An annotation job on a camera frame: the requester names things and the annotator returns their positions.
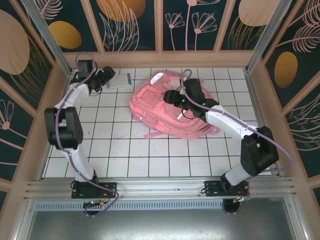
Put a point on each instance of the silver grey notebook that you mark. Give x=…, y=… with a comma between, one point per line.
x=121, y=81

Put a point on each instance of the pink backpack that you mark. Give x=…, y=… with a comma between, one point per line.
x=155, y=107

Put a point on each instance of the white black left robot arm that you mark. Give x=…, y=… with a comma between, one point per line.
x=75, y=95

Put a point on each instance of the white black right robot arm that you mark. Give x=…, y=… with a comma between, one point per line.
x=225, y=120

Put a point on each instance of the yellow power connector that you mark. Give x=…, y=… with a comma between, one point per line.
x=100, y=204
x=237, y=200

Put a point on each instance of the grey metal panel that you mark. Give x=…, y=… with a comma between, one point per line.
x=160, y=225

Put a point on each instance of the aluminium side rail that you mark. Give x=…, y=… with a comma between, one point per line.
x=45, y=165
x=255, y=100

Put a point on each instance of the aluminium corner post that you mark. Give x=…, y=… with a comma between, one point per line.
x=267, y=35
x=48, y=35

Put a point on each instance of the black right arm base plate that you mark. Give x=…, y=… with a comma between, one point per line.
x=212, y=188

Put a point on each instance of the aluminium mounting rail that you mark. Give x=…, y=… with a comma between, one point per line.
x=160, y=186

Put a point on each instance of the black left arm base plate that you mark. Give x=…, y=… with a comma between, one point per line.
x=107, y=190

